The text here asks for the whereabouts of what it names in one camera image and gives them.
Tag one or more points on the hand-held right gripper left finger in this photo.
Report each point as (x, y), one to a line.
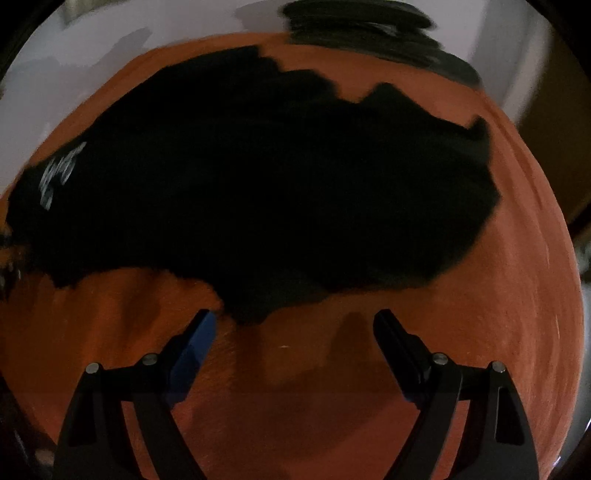
(196, 348)

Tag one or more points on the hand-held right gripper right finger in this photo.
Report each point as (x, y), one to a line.
(397, 350)

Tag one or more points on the black garment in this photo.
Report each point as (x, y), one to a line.
(258, 184)

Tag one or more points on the pile of dark clothes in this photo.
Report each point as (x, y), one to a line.
(360, 27)

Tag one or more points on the orange bed sheet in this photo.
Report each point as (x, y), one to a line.
(461, 323)

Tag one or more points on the brown wooden door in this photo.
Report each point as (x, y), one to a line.
(563, 138)

